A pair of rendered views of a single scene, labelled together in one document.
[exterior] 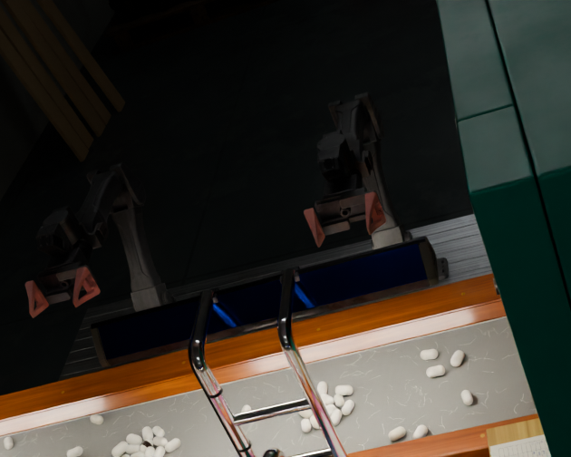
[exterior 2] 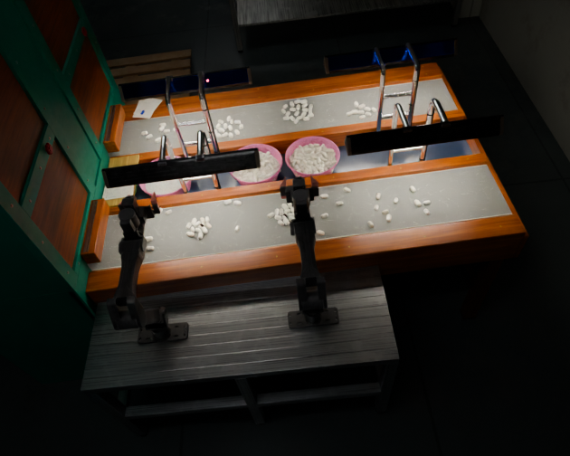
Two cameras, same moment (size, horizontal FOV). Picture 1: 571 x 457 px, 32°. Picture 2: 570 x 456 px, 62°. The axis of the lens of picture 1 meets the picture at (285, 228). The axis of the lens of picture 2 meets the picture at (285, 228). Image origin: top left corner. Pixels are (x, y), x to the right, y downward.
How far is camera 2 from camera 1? 2.93 m
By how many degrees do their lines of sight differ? 97
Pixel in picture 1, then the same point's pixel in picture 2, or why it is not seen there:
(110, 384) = (318, 247)
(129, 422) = not seen: hidden behind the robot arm
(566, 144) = not seen: outside the picture
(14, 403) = (379, 243)
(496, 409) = not seen: hidden behind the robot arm
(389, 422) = (172, 220)
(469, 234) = (121, 365)
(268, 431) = (225, 221)
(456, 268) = (134, 335)
